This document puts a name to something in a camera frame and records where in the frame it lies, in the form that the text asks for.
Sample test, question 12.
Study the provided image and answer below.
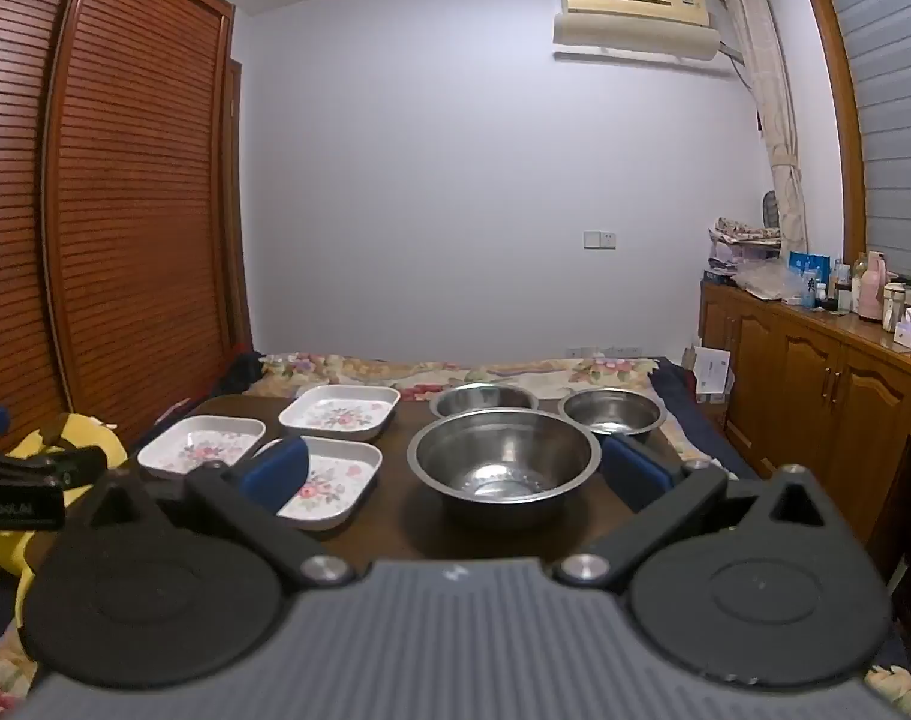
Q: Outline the pink thermos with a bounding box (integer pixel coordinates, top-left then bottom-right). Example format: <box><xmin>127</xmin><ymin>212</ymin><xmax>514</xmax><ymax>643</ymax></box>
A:
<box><xmin>858</xmin><ymin>251</ymin><xmax>888</xmax><ymax>320</ymax></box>

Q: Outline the yellow plush toy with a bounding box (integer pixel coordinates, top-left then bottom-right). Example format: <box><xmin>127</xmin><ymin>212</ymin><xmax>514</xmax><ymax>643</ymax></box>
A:
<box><xmin>0</xmin><ymin>412</ymin><xmax>130</xmax><ymax>593</ymax></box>

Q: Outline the cream patterned curtain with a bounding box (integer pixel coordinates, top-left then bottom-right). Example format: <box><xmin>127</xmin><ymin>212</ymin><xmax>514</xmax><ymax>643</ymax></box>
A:
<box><xmin>721</xmin><ymin>0</ymin><xmax>810</xmax><ymax>241</ymax></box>

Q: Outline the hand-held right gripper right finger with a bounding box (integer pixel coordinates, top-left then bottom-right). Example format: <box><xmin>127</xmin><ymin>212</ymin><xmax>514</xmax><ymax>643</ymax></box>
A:
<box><xmin>551</xmin><ymin>436</ymin><xmax>831</xmax><ymax>590</ymax></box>

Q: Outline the dark blue cloth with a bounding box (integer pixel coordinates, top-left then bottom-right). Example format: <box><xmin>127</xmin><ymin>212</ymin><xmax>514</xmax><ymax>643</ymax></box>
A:
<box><xmin>646</xmin><ymin>358</ymin><xmax>763</xmax><ymax>481</ymax></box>

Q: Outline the cream wall air conditioner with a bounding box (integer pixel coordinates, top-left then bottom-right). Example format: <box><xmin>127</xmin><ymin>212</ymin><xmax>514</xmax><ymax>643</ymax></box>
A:
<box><xmin>552</xmin><ymin>0</ymin><xmax>722</xmax><ymax>65</ymax></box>

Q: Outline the wooden sideboard cabinet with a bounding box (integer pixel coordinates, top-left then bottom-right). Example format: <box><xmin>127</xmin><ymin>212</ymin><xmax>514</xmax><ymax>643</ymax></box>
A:
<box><xmin>699</xmin><ymin>277</ymin><xmax>911</xmax><ymax>563</ymax></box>

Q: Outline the clear plastic bag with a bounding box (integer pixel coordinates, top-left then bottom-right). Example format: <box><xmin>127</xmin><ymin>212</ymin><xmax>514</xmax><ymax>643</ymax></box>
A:
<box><xmin>736</xmin><ymin>255</ymin><xmax>801</xmax><ymax>302</ymax></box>

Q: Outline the pile of floral cloth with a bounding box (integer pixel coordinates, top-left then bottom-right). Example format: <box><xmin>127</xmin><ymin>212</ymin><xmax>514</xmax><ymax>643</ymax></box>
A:
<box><xmin>708</xmin><ymin>217</ymin><xmax>783</xmax><ymax>272</ymax></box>

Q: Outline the white floral square plate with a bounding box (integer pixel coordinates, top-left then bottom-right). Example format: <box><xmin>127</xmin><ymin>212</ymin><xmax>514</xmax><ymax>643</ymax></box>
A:
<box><xmin>252</xmin><ymin>435</ymin><xmax>383</xmax><ymax>531</ymax></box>
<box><xmin>137</xmin><ymin>415</ymin><xmax>267</xmax><ymax>481</ymax></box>
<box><xmin>279</xmin><ymin>384</ymin><xmax>401</xmax><ymax>442</ymax></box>

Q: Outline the white carton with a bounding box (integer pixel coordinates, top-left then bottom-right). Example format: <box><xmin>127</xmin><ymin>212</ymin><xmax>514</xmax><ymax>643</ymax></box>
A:
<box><xmin>684</xmin><ymin>345</ymin><xmax>732</xmax><ymax>406</ymax></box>

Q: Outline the wooden window frame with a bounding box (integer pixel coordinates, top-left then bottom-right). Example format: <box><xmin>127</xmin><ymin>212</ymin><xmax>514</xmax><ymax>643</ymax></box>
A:
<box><xmin>796</xmin><ymin>0</ymin><xmax>870</xmax><ymax>263</ymax></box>

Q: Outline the wooden louvered wardrobe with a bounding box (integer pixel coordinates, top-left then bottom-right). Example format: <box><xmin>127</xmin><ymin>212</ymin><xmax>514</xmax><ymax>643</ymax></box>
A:
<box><xmin>0</xmin><ymin>0</ymin><xmax>255</xmax><ymax>466</ymax></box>

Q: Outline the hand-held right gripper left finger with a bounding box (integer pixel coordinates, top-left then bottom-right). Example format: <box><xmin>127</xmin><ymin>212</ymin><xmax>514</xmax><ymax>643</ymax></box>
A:
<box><xmin>88</xmin><ymin>436</ymin><xmax>355</xmax><ymax>592</ymax></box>

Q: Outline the large steel bowl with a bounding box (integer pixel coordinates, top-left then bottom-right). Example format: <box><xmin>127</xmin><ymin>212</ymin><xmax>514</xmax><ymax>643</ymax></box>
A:
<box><xmin>408</xmin><ymin>406</ymin><xmax>602</xmax><ymax>533</ymax></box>

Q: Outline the blue box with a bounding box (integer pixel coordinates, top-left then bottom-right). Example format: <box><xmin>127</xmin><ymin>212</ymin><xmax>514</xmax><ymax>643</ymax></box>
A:
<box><xmin>789</xmin><ymin>251</ymin><xmax>831</xmax><ymax>295</ymax></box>

